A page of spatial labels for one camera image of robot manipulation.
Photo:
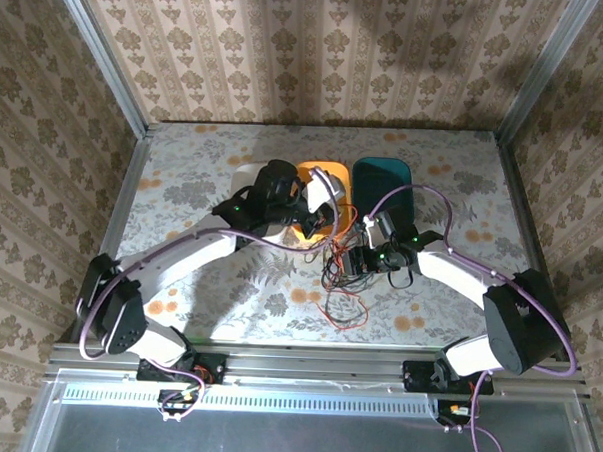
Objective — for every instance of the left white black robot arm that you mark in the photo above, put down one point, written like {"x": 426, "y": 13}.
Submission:
{"x": 180, "y": 261}

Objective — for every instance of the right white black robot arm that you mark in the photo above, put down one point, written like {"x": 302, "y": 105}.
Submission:
{"x": 454, "y": 273}

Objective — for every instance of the white plastic tray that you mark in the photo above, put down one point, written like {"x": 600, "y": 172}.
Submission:
{"x": 243, "y": 181}

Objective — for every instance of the orange plastic tray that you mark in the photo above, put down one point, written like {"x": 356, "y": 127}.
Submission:
{"x": 345, "y": 188}

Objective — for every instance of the teal plastic tray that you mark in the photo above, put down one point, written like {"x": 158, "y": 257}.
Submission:
{"x": 378, "y": 182}

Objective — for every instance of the grey metal panel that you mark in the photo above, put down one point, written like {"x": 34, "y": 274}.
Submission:
{"x": 297, "y": 441}

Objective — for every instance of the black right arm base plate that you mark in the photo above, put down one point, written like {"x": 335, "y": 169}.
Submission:
{"x": 417, "y": 376}

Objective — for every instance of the aluminium frame side rail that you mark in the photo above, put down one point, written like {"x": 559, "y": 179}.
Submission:
{"x": 525, "y": 211}
{"x": 128, "y": 188}

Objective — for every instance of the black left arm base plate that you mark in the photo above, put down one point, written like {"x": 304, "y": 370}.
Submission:
{"x": 210, "y": 369}

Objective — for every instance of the aluminium frame post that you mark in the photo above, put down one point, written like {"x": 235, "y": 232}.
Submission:
{"x": 101, "y": 57}
{"x": 543, "y": 71}

